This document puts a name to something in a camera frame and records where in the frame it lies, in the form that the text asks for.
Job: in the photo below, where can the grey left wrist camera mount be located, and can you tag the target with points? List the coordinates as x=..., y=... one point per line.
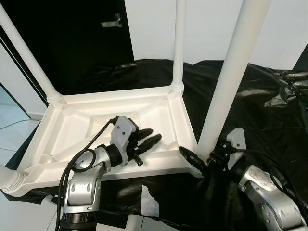
x=124, y=130

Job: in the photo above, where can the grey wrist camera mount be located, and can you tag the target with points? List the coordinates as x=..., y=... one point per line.
x=237, y=139
x=124, y=130

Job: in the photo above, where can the white table pedestal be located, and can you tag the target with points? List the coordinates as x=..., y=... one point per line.
x=134, y=224

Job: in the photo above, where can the black door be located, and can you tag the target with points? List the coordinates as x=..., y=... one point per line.
x=72, y=43

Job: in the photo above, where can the dark grey frame post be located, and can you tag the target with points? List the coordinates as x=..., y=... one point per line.
x=303, y=60

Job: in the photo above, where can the white plastic table top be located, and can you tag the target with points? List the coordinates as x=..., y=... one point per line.
x=62, y=134

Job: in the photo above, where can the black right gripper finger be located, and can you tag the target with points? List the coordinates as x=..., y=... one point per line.
x=192, y=159

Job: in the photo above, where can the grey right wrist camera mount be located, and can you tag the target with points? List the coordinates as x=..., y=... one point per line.
x=237, y=139

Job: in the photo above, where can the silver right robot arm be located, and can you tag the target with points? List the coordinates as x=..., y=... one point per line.
x=269, y=197

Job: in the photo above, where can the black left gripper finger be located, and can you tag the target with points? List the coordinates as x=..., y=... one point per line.
x=146, y=133
x=151, y=142

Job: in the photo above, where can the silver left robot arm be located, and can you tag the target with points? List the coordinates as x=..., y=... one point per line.
x=84, y=187

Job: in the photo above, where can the black table cloth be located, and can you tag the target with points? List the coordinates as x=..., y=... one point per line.
x=269, y=125

